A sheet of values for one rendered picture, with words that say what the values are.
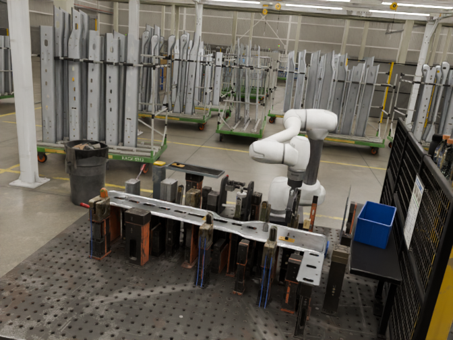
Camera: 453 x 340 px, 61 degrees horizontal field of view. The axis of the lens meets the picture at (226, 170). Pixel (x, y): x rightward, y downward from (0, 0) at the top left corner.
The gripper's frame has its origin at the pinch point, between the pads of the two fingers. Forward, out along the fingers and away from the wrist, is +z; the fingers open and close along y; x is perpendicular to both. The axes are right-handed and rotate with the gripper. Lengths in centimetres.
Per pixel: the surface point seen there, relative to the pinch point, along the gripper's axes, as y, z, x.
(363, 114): -733, 34, 48
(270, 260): 20.0, 16.7, -4.0
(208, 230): 16.3, 10.1, -38.1
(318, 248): 2.1, 13.8, 16.7
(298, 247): 5.5, 13.8, 6.9
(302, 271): 27.8, 13.7, 12.0
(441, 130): -797, 57, 223
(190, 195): -17, 7, -63
